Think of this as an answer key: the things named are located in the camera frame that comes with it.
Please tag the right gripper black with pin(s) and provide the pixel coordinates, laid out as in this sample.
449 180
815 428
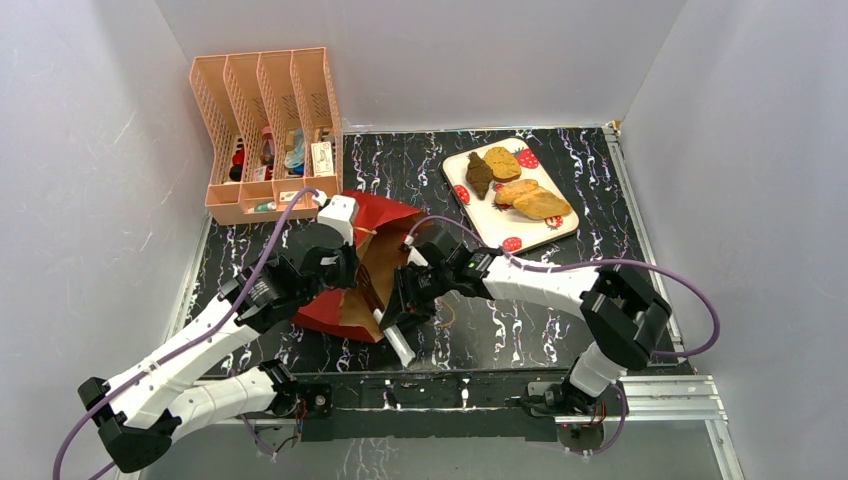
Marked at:
403 302

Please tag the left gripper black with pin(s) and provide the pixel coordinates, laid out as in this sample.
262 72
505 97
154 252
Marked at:
348 278

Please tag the red brown paper bag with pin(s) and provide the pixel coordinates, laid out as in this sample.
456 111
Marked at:
380 227

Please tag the long yellow fake bread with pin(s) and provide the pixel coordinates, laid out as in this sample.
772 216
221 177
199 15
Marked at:
507 194

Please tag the brown twisted fake bread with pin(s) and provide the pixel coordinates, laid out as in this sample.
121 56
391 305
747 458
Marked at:
479 175

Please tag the oval yellow fake bread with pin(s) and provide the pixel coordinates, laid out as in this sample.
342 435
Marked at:
541 204

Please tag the round yellow fake bread slice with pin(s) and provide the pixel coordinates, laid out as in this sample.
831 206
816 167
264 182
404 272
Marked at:
504 165

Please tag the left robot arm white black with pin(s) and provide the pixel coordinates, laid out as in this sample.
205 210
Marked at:
140 413

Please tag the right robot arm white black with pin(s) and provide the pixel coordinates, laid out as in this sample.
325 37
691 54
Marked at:
624 313

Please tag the small green white tube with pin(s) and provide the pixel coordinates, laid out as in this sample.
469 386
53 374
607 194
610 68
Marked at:
265 207

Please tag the small white label box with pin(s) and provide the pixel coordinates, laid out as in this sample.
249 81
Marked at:
287 196

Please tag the strawberry print cutting board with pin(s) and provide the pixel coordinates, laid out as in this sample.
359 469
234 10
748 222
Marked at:
503 225

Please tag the white card box in organizer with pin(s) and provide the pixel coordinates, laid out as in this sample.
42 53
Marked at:
322 159

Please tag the blue packet in organizer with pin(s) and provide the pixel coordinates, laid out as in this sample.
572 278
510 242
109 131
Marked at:
294 159

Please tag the pink brown bottle in organizer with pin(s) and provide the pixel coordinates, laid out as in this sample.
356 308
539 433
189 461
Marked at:
267 150

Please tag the red dark bottle in organizer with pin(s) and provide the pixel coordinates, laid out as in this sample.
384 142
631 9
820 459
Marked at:
237 164

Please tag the pink plastic file organizer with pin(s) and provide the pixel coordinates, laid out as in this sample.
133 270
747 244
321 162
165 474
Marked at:
275 127

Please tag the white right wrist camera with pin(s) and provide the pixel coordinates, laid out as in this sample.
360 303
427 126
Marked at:
414 256

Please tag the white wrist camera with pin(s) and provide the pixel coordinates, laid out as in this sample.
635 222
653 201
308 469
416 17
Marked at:
414 256
338 212

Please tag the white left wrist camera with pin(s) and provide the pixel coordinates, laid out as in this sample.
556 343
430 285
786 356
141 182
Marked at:
338 212

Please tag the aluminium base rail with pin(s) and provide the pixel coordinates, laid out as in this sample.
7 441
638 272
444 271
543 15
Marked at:
650 398

